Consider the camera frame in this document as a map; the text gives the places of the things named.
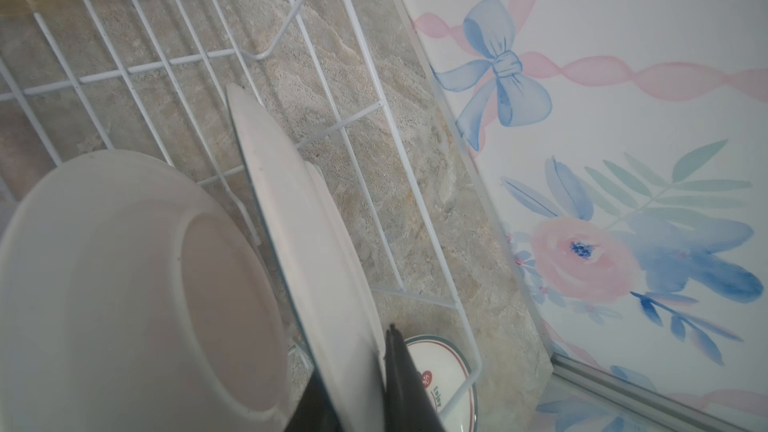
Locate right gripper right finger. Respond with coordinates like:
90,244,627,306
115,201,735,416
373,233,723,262
384,324,444,432

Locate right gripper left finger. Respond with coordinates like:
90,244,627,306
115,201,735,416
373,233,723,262
284,371,343,432

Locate white wire dish rack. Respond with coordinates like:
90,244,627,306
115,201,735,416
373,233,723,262
0,0,484,427

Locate white plate red characters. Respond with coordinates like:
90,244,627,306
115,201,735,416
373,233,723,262
405,334,478,431

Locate white plate green red rim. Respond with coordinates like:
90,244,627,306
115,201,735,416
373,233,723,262
1,150,289,431

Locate right aluminium corner post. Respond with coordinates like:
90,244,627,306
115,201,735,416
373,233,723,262
552,354,767,431

